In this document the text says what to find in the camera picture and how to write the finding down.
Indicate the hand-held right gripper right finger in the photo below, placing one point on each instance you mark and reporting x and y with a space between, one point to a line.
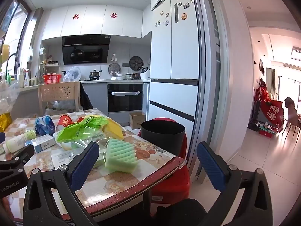
209 167

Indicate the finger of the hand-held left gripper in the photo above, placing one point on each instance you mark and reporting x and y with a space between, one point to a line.
1 137
21 153

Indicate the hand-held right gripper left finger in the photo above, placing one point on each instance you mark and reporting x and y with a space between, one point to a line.
85 161

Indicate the green white lotion bottle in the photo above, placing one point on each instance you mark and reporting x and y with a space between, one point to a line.
18 141

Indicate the white paper leaflet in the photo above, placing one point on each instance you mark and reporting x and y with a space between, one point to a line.
62 160

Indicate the clear plastic packaging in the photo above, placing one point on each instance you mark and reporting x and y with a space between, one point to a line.
103 147

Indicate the blue white small box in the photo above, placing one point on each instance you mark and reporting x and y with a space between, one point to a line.
42 143

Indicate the green plastic bag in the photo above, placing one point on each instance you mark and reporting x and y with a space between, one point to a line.
77 129

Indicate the green wavy sponge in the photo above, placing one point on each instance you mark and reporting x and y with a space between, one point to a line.
120 156

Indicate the blue plastic bag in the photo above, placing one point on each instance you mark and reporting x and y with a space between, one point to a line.
44 124

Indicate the red paper cup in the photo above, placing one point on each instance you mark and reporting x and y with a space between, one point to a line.
64 122

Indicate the black trash bin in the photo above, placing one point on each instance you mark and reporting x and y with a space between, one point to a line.
164 137

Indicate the gold foil bag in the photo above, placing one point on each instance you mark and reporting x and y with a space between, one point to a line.
4 122

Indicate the large clear plastic bag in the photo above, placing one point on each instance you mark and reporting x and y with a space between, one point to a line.
8 96

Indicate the red plastic stool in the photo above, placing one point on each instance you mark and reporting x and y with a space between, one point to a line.
169 183

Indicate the checkered plastic tablecloth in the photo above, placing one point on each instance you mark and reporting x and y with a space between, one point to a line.
141 153

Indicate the crumpled plastic bags behind chair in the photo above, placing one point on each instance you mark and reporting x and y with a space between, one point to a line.
62 106

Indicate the white spray bottle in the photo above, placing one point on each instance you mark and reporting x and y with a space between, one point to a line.
26 80

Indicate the dark jacket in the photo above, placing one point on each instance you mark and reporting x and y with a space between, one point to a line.
85 97

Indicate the brown cardboard box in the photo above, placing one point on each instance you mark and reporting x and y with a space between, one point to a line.
137 121

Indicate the grey kitchen counter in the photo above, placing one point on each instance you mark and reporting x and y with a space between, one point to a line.
98 89

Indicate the black built-in oven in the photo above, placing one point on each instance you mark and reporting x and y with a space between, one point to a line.
124 97

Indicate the red plastic basket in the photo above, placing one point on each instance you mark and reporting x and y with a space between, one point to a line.
52 78

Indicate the black kitchen faucet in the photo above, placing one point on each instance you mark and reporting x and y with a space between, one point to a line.
14 61

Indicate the red printed banner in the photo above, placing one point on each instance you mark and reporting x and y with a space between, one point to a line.
272 113

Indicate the black cooking pot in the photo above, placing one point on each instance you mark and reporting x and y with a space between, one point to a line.
95 74

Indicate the translucent bag on counter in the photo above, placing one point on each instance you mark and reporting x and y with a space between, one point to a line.
71 74

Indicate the round grey steamer plate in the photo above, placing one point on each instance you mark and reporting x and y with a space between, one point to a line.
114 69

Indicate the brown dining chair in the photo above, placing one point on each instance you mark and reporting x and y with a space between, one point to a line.
291 113

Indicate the white rice cooker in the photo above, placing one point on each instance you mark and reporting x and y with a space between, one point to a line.
145 74

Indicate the black range hood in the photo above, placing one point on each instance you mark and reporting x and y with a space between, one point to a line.
85 50

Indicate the white refrigerator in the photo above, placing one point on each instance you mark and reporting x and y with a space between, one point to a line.
171 51

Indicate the white upper kitchen cabinets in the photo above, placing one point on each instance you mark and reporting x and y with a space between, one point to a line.
94 21

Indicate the red paper cabinet decoration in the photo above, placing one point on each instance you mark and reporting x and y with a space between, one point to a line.
113 15
75 16

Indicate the white air conditioner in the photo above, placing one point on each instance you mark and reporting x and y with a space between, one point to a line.
296 54

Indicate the round orange fridge magnet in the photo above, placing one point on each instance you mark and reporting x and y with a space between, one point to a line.
184 16

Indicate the grey sliding door frame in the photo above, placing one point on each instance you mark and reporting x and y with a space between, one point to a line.
209 75

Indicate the round black wall rack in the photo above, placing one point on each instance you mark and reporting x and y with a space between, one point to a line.
136 63

